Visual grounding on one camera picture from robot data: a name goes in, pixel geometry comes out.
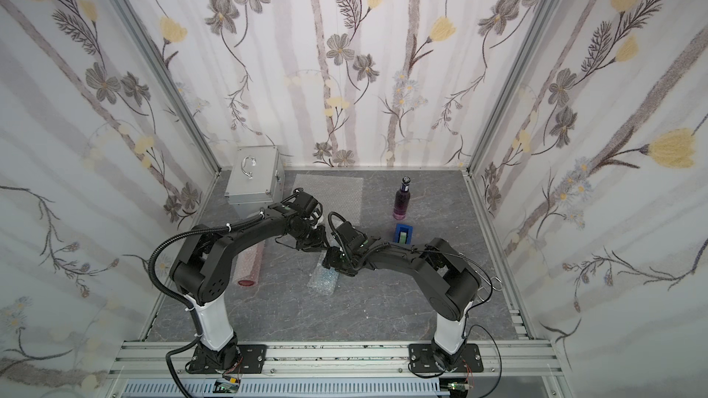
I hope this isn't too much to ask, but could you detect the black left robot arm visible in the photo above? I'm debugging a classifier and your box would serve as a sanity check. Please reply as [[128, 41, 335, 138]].
[[147, 188, 328, 352]]

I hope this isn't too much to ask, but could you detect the purple glass bottle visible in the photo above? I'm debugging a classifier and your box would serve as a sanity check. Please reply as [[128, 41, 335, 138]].
[[393, 176, 411, 220]]

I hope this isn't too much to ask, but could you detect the bubble wrap sheet stack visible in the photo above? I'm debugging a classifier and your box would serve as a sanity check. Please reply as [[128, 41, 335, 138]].
[[294, 174, 363, 226]]

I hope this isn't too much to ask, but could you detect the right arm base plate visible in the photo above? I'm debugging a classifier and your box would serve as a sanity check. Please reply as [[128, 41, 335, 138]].
[[407, 343, 484, 375]]

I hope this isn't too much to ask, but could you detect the white slotted cable duct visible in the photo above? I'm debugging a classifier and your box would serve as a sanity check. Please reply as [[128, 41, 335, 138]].
[[121, 378, 452, 398]]

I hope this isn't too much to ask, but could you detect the silver metal first-aid case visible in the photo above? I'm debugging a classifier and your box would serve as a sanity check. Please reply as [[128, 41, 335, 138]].
[[225, 146, 284, 206]]

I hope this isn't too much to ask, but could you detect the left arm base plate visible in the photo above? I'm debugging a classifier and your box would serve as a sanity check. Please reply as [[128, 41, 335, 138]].
[[185, 343, 267, 374]]

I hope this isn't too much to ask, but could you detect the aluminium frame rail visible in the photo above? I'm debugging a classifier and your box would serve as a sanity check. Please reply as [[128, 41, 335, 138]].
[[108, 340, 562, 379]]

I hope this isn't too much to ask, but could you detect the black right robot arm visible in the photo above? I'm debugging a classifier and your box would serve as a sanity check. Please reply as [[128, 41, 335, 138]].
[[323, 238, 481, 359]]

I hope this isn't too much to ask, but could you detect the blue tape dispenser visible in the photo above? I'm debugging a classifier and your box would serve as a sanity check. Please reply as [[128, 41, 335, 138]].
[[394, 224, 413, 245]]

